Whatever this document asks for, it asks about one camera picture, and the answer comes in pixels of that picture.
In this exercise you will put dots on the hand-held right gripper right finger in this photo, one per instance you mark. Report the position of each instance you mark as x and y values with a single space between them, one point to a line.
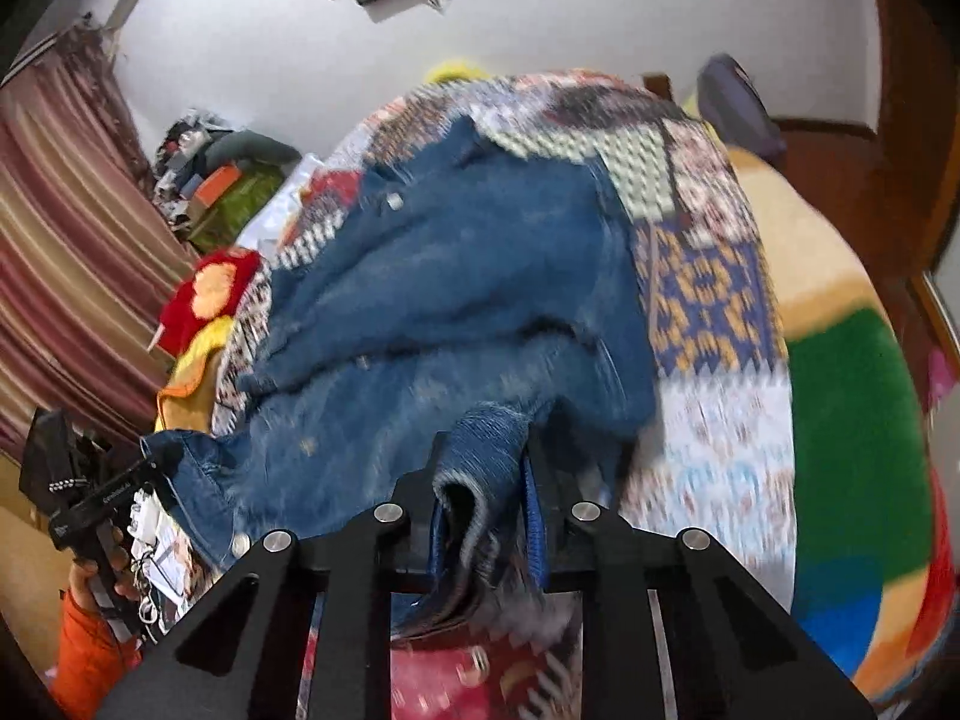
534 521

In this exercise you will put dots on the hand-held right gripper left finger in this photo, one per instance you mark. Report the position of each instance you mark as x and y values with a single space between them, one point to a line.
416 514

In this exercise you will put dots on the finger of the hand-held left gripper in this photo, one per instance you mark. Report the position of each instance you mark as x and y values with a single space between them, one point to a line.
161 459

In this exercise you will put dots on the blue denim jacket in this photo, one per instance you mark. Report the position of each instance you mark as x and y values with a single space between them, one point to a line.
450 277

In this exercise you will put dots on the person's left forearm orange sleeve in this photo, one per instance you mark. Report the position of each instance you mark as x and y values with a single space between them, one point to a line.
90 652

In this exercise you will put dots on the person's left hand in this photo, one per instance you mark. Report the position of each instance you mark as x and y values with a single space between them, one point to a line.
86 579

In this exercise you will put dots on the yellow fleece blanket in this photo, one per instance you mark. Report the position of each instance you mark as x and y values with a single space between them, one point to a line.
191 382

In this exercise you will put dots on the pile of papers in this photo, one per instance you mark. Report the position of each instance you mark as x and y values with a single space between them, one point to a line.
169 555

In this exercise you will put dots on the red plush blanket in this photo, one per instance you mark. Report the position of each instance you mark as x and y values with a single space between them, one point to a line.
206 292

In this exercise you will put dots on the striped brown curtain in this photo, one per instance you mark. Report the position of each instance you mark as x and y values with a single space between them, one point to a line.
67 255

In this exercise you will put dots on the patchwork printed quilt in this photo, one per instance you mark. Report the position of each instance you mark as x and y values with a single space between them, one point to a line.
705 300

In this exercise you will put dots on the orange box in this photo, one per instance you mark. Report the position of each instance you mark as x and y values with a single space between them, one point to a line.
220 184

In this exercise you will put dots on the white cloth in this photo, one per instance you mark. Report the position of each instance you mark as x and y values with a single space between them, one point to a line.
289 195

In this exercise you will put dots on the pile of clutter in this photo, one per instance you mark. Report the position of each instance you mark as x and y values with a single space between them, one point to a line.
180 157

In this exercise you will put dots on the grey neck pillow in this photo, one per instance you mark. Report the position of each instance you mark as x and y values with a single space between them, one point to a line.
251 146

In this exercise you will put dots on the multicoloured fleece blanket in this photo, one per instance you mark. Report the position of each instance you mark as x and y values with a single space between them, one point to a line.
847 427

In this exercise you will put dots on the yellow plush toy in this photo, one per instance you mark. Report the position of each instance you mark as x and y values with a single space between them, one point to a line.
454 73

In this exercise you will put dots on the grey backpack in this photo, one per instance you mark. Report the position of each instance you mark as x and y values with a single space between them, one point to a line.
739 101

